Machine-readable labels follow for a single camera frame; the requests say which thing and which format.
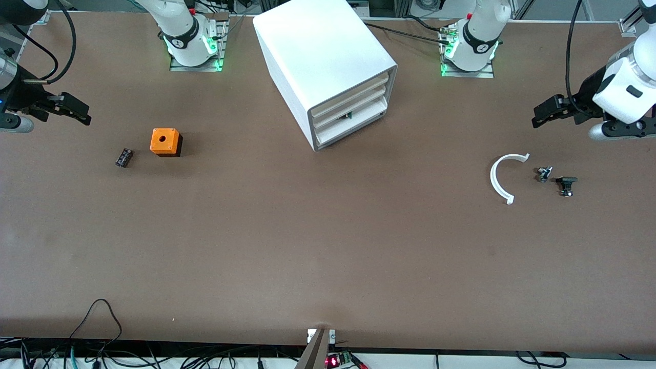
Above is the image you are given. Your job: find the white plastic drawer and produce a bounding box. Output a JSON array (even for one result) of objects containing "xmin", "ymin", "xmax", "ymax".
[
  {"xmin": 315, "ymin": 98, "xmax": 389, "ymax": 150},
  {"xmin": 311, "ymin": 72, "xmax": 391, "ymax": 118},
  {"xmin": 313, "ymin": 85, "xmax": 388, "ymax": 130}
]

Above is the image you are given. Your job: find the white drawer cabinet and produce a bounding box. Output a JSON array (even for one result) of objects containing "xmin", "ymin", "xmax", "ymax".
[{"xmin": 253, "ymin": 0, "xmax": 399, "ymax": 152}]

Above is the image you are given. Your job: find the white semicircular plastic clip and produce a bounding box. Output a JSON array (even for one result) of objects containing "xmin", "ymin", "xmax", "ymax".
[{"xmin": 490, "ymin": 153, "xmax": 530, "ymax": 206}]

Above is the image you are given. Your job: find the orange box with hole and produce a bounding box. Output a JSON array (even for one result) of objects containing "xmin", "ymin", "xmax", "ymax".
[{"xmin": 150, "ymin": 128, "xmax": 183, "ymax": 158}]

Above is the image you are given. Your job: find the circuit board with red light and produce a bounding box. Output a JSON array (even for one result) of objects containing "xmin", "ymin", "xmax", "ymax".
[{"xmin": 325, "ymin": 351, "xmax": 367, "ymax": 369}]

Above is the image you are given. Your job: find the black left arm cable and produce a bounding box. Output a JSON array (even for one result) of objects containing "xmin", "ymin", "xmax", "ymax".
[{"xmin": 565, "ymin": 0, "xmax": 586, "ymax": 116}]

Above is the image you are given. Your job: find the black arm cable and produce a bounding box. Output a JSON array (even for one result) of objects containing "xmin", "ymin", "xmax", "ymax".
[
  {"xmin": 565, "ymin": 0, "xmax": 586, "ymax": 116},
  {"xmin": 10, "ymin": 0, "xmax": 77, "ymax": 85}
]

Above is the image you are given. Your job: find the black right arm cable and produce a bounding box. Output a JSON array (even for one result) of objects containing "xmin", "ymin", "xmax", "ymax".
[{"xmin": 10, "ymin": 0, "xmax": 77, "ymax": 85}]

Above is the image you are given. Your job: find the aluminium frame profile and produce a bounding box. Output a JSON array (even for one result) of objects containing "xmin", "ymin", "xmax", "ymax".
[{"xmin": 619, "ymin": 2, "xmax": 645, "ymax": 35}]

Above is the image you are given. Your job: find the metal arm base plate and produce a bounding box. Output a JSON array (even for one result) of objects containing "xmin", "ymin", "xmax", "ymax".
[
  {"xmin": 169, "ymin": 11, "xmax": 229, "ymax": 73},
  {"xmin": 440, "ymin": 20, "xmax": 496, "ymax": 79}
]

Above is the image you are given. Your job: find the black table cable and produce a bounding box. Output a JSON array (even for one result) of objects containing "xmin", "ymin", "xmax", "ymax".
[
  {"xmin": 364, "ymin": 22, "xmax": 454, "ymax": 47},
  {"xmin": 402, "ymin": 14, "xmax": 452, "ymax": 34}
]

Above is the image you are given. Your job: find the black looped cable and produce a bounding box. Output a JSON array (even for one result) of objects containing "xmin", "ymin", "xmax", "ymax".
[{"xmin": 68, "ymin": 298, "xmax": 123, "ymax": 359}]

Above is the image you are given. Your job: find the black floor cable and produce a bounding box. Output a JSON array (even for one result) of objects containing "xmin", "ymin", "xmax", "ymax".
[{"xmin": 515, "ymin": 351, "xmax": 567, "ymax": 369}]

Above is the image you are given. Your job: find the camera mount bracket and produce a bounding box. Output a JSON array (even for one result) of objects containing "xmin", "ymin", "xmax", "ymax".
[{"xmin": 295, "ymin": 328, "xmax": 337, "ymax": 369}]

